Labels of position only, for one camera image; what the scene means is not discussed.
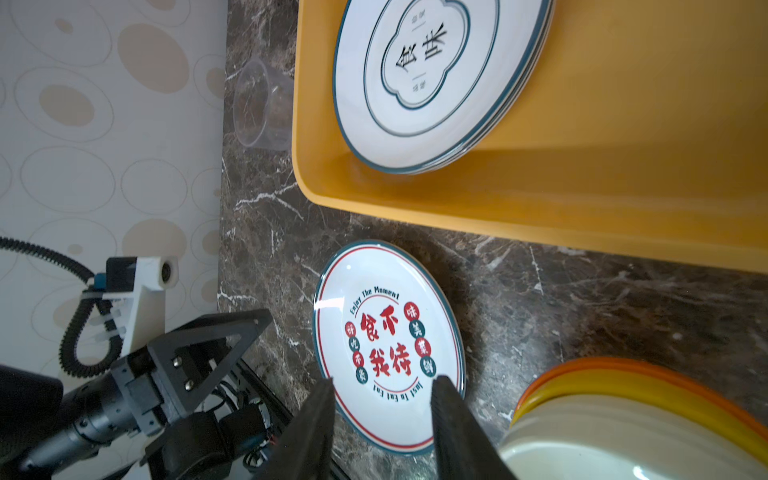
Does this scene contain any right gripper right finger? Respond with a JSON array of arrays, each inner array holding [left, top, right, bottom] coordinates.
[[430, 375, 516, 480]]

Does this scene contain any cream and orange bowl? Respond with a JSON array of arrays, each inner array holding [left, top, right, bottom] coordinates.
[[498, 395, 767, 479]]

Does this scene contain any yellow plastic bin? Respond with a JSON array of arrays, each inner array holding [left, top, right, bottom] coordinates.
[[292, 1, 767, 273]]

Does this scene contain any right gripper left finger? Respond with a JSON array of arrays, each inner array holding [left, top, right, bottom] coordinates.
[[254, 379, 335, 480]]

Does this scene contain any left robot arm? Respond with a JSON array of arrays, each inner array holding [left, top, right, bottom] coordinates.
[[1, 309, 273, 479]]

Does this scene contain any clear plastic cup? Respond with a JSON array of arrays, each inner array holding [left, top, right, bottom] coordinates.
[[233, 57, 294, 152]]

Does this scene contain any orange plastic bowl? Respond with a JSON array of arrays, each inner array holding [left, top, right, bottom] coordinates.
[[515, 356, 768, 439]]

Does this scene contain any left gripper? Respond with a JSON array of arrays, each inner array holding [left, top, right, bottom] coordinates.
[[111, 309, 282, 479]]

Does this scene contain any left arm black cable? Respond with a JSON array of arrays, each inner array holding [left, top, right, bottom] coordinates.
[[0, 235, 124, 379]]

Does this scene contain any white plate quatrefoil design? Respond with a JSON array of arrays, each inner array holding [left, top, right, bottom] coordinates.
[[332, 0, 556, 175]]

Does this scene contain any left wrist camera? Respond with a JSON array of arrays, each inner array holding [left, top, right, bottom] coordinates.
[[93, 256, 178, 357]]

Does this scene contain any yellow plastic bowl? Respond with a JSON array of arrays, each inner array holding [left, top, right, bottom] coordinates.
[[512, 367, 768, 463]]

